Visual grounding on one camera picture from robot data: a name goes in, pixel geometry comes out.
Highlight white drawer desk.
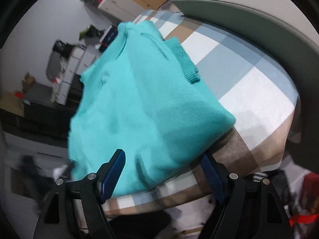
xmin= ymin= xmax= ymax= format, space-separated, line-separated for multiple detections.
xmin=51 ymin=44 xmax=100 ymax=105

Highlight white upright suitcase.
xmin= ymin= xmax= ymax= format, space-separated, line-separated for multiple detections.
xmin=98 ymin=0 xmax=146 ymax=22

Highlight grey arched mirror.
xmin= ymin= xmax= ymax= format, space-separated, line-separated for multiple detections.
xmin=46 ymin=51 xmax=61 ymax=81

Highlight black shoe box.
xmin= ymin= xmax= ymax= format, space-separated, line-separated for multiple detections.
xmin=98 ymin=25 xmax=118 ymax=53

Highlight dark flower bouquet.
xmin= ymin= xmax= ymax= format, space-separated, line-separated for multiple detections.
xmin=79 ymin=25 xmax=104 ymax=40

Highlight teal fleece jacket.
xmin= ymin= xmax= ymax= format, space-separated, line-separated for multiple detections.
xmin=68 ymin=21 xmax=235 ymax=197

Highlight checkered bed blanket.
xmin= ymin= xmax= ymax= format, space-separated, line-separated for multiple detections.
xmin=101 ymin=10 xmax=300 ymax=217

